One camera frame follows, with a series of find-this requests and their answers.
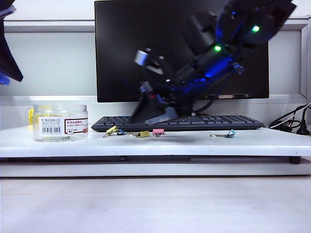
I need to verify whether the black power plug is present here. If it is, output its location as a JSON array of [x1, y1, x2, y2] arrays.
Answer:
[[295, 106, 311, 135]]

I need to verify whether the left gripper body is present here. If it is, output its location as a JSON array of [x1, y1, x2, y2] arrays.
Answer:
[[0, 0, 17, 21]]

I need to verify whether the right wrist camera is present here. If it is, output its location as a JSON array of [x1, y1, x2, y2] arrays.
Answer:
[[134, 48, 165, 76]]

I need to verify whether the white cable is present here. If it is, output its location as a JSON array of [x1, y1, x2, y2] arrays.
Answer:
[[269, 104, 311, 129]]

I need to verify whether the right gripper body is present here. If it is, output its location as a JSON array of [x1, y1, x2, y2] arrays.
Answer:
[[139, 67, 202, 115]]

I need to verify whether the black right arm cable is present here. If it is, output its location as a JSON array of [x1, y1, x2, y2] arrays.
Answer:
[[191, 94, 219, 116]]

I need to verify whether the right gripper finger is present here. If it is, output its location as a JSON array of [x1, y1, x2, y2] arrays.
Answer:
[[130, 93, 168, 124], [145, 106, 179, 125]]

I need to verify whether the black computer monitor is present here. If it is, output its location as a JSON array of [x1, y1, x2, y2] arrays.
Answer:
[[94, 0, 270, 117]]

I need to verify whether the white desk riser board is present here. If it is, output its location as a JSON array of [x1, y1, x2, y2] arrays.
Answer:
[[0, 126, 311, 165]]

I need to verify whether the black computer keyboard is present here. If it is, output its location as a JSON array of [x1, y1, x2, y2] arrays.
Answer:
[[91, 115, 265, 133]]

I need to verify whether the clear plastic jar with label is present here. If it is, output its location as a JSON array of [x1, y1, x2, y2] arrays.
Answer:
[[33, 104, 88, 143]]

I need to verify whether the black power cable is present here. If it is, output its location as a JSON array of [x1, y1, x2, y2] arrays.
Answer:
[[268, 103, 311, 129]]

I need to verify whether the teal binder clip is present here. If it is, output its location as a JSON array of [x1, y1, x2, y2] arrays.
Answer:
[[210, 129, 236, 138]]

